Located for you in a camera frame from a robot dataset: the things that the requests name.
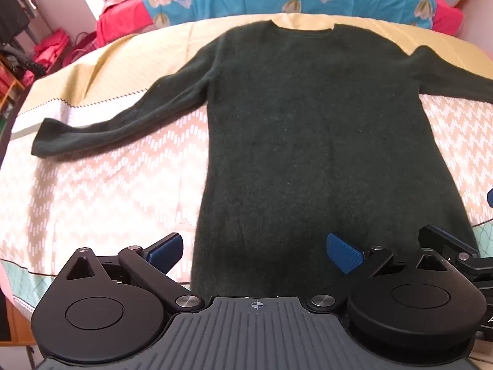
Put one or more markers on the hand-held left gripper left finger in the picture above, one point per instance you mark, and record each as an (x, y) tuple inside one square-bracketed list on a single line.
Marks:
[(166, 253)]

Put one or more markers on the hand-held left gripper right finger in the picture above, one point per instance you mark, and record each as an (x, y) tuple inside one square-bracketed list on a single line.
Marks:
[(342, 256)]

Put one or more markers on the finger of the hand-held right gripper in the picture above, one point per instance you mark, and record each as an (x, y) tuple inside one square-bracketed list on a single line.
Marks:
[(443, 241), (490, 199)]

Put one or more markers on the dark green knit sweater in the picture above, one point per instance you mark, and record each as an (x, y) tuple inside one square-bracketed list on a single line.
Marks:
[(300, 142)]

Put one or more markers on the red folded clothes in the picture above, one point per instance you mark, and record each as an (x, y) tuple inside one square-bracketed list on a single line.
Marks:
[(52, 46)]

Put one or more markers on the dark hanging clothes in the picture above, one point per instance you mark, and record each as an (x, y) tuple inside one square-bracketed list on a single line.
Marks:
[(15, 11)]

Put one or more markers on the beige yellow patterned bedsheet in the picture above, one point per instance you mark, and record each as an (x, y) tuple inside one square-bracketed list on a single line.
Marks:
[(115, 185)]

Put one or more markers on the teal patterned mattress sheet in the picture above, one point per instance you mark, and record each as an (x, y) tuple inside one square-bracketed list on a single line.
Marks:
[(27, 289)]

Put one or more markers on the pink woven basket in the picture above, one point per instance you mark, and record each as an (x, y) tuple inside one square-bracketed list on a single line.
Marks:
[(83, 46)]

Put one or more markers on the wooden storage shelf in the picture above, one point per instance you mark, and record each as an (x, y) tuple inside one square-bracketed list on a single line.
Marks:
[(9, 77)]

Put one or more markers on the red bedding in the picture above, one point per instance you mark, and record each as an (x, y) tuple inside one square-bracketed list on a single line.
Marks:
[(119, 19)]

